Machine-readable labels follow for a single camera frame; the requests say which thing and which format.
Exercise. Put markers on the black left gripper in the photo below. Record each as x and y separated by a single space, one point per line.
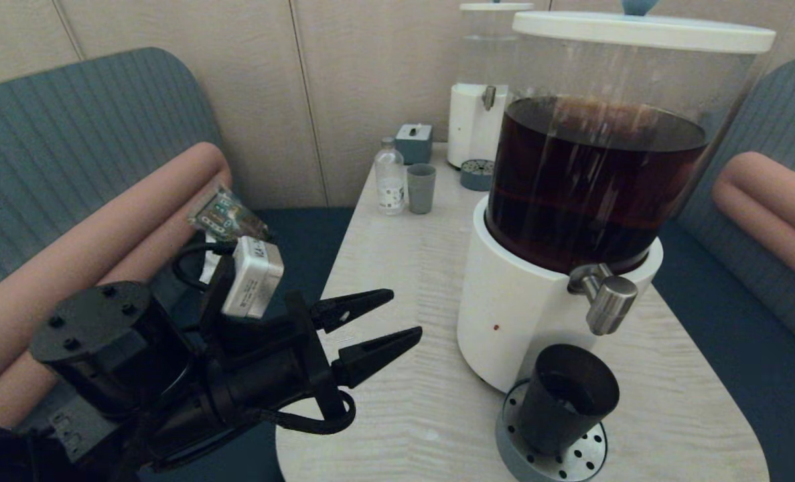
256 375

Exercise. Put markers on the black plastic cup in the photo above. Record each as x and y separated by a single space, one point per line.
558 408

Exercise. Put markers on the large metal dispenser tap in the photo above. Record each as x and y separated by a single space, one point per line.
610 301

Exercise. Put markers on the grey plastic cup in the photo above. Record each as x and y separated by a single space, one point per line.
421 189

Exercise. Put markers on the clear plastic bottle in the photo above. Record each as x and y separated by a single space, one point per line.
390 186

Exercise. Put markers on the large tea drink dispenser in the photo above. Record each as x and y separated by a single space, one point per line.
524 314

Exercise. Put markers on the crumpled white tissue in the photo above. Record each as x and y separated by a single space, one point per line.
208 268

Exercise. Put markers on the green snack packet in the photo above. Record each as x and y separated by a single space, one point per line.
226 214

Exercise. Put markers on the large round drip tray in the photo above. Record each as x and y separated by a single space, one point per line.
506 445

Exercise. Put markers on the small round drip tray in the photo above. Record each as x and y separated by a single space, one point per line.
475 175

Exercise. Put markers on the grey tissue box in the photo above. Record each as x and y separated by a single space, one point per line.
414 144

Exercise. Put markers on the pink bolster cushion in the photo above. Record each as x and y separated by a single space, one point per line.
149 254
765 231
69 234
779 187

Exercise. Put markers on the small water drink dispenser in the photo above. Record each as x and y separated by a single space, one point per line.
467 127

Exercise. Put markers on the small metal dispenser tap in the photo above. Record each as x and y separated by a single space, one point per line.
488 98

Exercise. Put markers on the teal upholstered bench sofa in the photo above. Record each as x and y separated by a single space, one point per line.
69 120
739 348

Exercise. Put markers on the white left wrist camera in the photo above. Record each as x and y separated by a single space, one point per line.
253 278

